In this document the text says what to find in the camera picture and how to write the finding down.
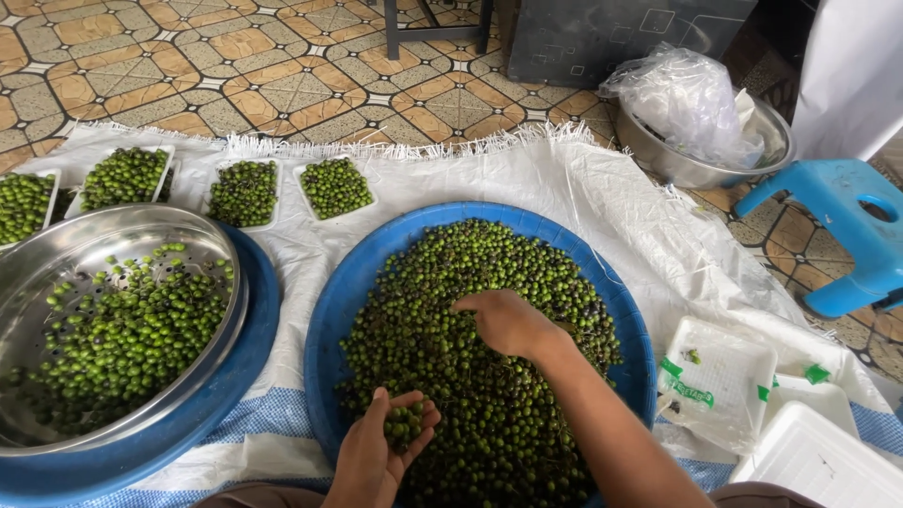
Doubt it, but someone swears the person's right hand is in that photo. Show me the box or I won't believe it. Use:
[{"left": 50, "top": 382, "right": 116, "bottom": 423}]
[{"left": 450, "top": 288, "right": 574, "bottom": 364}]

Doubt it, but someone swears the person's left hand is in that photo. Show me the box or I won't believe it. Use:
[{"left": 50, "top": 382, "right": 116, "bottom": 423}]
[{"left": 322, "top": 387, "right": 443, "bottom": 508}]

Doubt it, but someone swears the handful of green berries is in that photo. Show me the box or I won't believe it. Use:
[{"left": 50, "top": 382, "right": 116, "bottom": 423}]
[{"left": 384, "top": 399, "right": 428, "bottom": 454}]

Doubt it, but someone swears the large pile of green berries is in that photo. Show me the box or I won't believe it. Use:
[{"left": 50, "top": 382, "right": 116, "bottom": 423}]
[{"left": 337, "top": 219, "right": 624, "bottom": 508}]

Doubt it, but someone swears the wide blue plastic basin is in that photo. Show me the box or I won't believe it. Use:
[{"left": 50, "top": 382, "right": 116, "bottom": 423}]
[{"left": 304, "top": 201, "right": 659, "bottom": 508}]

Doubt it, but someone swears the white woven plastic sheet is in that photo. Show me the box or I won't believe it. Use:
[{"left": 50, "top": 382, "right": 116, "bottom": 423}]
[{"left": 0, "top": 121, "right": 903, "bottom": 508}]

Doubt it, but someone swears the tray portion of green berries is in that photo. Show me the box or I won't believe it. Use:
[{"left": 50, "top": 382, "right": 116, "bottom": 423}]
[
  {"left": 79, "top": 147, "right": 173, "bottom": 212},
  {"left": 299, "top": 157, "right": 374, "bottom": 220},
  {"left": 207, "top": 160, "right": 279, "bottom": 228},
  {"left": 0, "top": 173, "right": 56, "bottom": 246}
]

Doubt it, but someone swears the white foam tray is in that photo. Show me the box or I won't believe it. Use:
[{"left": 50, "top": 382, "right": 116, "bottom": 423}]
[
  {"left": 201, "top": 157, "right": 284, "bottom": 233},
  {"left": 764, "top": 373, "right": 860, "bottom": 440},
  {"left": 0, "top": 168, "right": 63, "bottom": 252},
  {"left": 292, "top": 156, "right": 379, "bottom": 224},
  {"left": 64, "top": 144, "right": 176, "bottom": 220},
  {"left": 660, "top": 316, "right": 778, "bottom": 454},
  {"left": 729, "top": 401, "right": 903, "bottom": 508}
]

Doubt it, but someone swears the clear green-printed plastic bag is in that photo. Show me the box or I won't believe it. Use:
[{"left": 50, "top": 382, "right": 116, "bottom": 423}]
[{"left": 655, "top": 315, "right": 833, "bottom": 457}]

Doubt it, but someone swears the person's left knee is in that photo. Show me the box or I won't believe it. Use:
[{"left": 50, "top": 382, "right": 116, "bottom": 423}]
[{"left": 189, "top": 482, "right": 327, "bottom": 508}]

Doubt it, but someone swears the person's knee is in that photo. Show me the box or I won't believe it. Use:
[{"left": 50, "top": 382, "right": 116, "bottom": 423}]
[
  {"left": 189, "top": 482, "right": 327, "bottom": 508},
  {"left": 707, "top": 482, "right": 828, "bottom": 508}
]

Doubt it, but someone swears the bundle of clear plastic bags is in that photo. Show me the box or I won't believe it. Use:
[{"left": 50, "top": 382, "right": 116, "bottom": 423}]
[{"left": 597, "top": 41, "right": 767, "bottom": 171}]

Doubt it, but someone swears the dark grey metal cabinet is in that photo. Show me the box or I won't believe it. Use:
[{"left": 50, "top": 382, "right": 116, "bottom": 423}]
[{"left": 507, "top": 0, "right": 760, "bottom": 90}]

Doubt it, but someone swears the green berries heap in colander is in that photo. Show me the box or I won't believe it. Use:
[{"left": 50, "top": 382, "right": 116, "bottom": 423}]
[{"left": 0, "top": 242, "right": 235, "bottom": 436}]

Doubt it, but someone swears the person's right knee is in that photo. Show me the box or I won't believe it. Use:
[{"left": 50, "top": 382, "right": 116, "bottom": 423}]
[{"left": 707, "top": 482, "right": 828, "bottom": 508}]

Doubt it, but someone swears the blue plastic stool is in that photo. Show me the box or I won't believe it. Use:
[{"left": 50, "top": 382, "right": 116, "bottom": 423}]
[{"left": 731, "top": 158, "right": 903, "bottom": 319}]

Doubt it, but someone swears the perforated steel colander bowl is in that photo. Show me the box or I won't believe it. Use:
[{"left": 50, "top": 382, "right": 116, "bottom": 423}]
[{"left": 0, "top": 204, "right": 250, "bottom": 457}]

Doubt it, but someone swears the white hanging cloth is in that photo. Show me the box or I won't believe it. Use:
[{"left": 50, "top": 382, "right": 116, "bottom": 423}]
[{"left": 790, "top": 0, "right": 903, "bottom": 164}]

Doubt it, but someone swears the dark stool frame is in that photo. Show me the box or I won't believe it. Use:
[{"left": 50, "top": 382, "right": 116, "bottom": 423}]
[{"left": 383, "top": 0, "right": 495, "bottom": 62}]

